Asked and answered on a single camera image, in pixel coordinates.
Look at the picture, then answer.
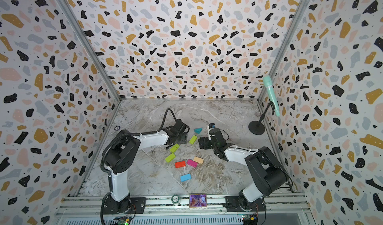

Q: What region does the lime green block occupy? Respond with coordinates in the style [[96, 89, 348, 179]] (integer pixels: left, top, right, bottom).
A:
[[165, 153, 176, 163], [189, 135, 197, 144], [170, 144, 180, 153]]

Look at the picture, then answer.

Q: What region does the teal triangular block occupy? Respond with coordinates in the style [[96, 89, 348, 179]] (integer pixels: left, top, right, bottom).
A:
[[194, 128, 202, 134]]

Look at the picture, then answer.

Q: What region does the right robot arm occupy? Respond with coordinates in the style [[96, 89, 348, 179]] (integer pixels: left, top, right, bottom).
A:
[[198, 128, 289, 211]]

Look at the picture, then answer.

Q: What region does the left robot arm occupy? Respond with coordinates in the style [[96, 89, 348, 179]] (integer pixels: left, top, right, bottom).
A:
[[100, 119, 190, 213]]

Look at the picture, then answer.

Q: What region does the tan wooden block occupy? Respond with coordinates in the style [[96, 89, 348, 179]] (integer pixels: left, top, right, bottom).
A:
[[193, 157, 204, 164]]

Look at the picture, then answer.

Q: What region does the red block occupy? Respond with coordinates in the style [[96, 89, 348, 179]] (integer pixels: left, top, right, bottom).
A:
[[175, 161, 186, 168]]

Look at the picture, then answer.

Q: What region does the magenta block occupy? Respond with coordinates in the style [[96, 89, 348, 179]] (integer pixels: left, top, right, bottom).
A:
[[187, 159, 198, 168]]

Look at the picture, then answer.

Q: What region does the light blue block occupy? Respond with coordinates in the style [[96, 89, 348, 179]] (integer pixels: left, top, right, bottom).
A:
[[180, 174, 192, 182]]

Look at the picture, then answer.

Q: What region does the colourful small screen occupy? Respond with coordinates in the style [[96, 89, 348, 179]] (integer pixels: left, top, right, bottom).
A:
[[189, 194, 207, 208]]

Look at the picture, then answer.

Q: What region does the round green button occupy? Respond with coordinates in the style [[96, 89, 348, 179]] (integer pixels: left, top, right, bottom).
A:
[[171, 195, 180, 206]]

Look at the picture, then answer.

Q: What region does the mint green microphone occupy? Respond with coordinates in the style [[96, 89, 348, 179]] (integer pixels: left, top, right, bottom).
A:
[[263, 75, 280, 117]]

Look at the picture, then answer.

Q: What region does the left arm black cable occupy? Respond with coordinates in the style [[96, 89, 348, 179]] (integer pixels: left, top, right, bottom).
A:
[[157, 108, 178, 133]]

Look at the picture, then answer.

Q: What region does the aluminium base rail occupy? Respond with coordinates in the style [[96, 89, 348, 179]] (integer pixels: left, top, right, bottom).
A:
[[53, 193, 315, 225]]

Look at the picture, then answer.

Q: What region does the aluminium corner post right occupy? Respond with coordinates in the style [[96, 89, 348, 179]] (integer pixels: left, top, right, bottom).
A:
[[254, 0, 310, 103]]

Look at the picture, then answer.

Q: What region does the aluminium corner post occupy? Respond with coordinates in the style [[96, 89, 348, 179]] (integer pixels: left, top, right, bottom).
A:
[[56, 0, 121, 103], [254, 0, 310, 103]]

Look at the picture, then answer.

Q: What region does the aluminium corner post left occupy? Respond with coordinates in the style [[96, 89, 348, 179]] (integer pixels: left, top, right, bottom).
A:
[[56, 0, 121, 103]]

